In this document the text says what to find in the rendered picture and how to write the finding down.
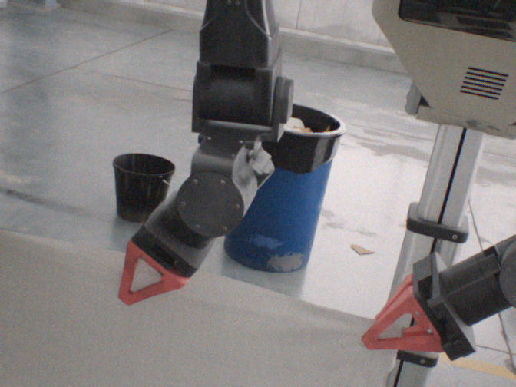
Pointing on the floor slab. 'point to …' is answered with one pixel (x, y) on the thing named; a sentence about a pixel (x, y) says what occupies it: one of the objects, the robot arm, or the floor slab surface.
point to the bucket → (140, 184)
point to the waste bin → (289, 196)
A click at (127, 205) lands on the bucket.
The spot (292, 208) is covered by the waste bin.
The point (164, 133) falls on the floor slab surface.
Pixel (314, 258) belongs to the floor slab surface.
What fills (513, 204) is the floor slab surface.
